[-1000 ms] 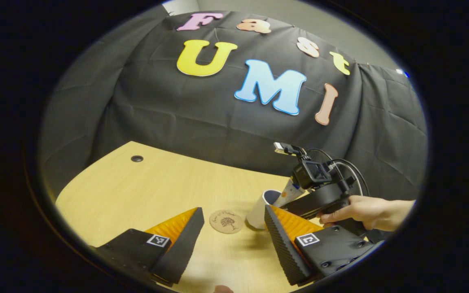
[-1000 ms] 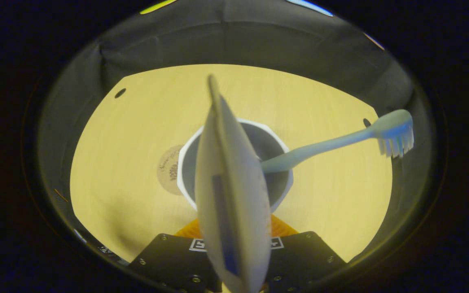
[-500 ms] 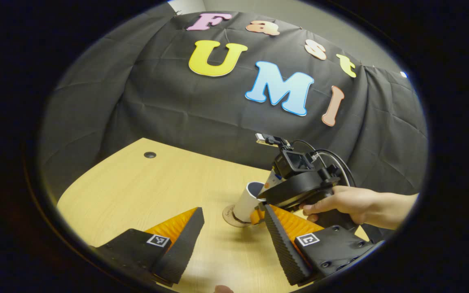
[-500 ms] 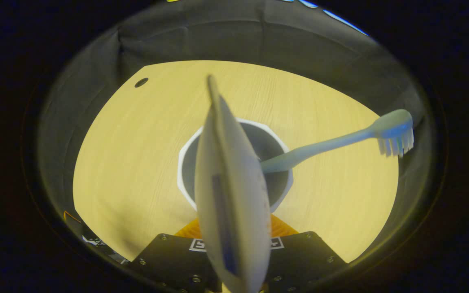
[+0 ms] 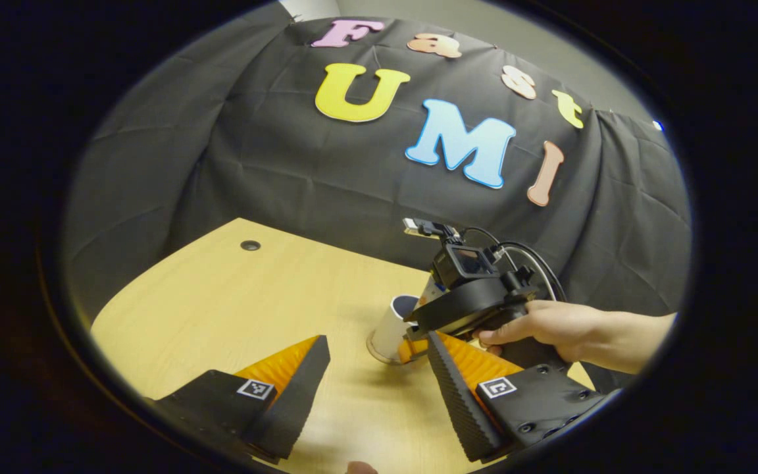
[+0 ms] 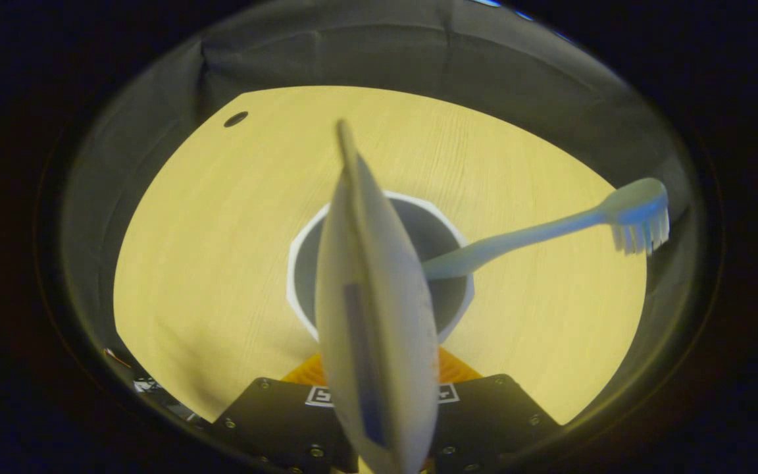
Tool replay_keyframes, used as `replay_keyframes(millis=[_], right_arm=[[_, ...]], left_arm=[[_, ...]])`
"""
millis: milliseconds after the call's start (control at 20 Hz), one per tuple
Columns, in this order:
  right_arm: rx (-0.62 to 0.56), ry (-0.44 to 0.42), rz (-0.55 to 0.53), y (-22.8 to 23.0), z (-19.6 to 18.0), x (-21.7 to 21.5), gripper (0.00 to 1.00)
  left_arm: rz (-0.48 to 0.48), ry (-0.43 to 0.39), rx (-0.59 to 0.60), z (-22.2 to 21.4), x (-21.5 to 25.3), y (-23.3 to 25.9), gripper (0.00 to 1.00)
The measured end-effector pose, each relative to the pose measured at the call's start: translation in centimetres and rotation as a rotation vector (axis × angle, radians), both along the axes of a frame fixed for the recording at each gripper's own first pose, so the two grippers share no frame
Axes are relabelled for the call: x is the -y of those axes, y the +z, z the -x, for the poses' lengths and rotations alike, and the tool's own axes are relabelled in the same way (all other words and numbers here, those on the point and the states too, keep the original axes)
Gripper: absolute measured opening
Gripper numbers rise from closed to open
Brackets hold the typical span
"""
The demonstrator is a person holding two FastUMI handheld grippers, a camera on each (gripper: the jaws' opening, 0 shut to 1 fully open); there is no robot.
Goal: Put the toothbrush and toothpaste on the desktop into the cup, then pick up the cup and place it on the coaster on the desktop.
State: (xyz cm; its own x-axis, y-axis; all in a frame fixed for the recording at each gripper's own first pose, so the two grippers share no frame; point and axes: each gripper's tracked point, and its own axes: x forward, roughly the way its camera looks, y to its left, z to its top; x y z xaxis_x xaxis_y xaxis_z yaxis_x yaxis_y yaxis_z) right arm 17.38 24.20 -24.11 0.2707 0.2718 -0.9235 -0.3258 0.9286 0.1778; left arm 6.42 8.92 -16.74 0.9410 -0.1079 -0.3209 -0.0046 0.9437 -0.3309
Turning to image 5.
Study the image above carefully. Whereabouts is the white cup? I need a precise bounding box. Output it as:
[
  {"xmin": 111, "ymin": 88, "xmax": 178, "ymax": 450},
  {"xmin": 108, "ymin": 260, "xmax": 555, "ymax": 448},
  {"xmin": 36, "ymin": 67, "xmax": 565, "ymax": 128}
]
[{"xmin": 366, "ymin": 294, "xmax": 442, "ymax": 366}]

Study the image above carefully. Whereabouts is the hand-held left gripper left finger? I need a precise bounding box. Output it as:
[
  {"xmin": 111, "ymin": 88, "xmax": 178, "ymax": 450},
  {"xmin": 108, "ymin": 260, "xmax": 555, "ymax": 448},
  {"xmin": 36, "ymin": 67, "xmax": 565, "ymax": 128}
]
[{"xmin": 145, "ymin": 334, "xmax": 332, "ymax": 461}]

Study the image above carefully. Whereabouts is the black backdrop cloth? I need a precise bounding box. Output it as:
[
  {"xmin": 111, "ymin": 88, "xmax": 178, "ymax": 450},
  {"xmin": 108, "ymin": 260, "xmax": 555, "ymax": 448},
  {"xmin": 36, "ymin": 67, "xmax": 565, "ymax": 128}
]
[{"xmin": 63, "ymin": 16, "xmax": 692, "ymax": 394}]

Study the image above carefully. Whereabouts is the black cable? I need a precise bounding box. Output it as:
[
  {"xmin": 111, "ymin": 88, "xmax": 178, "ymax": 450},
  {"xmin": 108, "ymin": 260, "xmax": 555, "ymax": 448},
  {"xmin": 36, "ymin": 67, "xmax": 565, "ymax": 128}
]
[{"xmin": 461, "ymin": 226, "xmax": 569, "ymax": 303}]

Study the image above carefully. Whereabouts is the wooden desktop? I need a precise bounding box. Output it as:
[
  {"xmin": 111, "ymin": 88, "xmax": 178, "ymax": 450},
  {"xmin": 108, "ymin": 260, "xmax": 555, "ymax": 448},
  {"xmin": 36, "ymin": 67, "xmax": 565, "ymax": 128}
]
[{"xmin": 89, "ymin": 217, "xmax": 597, "ymax": 474}]

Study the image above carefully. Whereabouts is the white toothpaste tube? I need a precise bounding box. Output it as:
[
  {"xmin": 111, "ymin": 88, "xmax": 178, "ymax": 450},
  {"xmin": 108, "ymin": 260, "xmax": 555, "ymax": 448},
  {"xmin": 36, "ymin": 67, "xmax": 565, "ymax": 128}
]
[{"xmin": 420, "ymin": 275, "xmax": 451, "ymax": 310}]

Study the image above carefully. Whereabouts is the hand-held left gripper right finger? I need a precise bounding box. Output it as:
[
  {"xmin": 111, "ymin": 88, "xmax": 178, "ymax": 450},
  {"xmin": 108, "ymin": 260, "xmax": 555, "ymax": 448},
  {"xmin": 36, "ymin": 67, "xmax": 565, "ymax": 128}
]
[{"xmin": 426, "ymin": 331, "xmax": 609, "ymax": 463}]

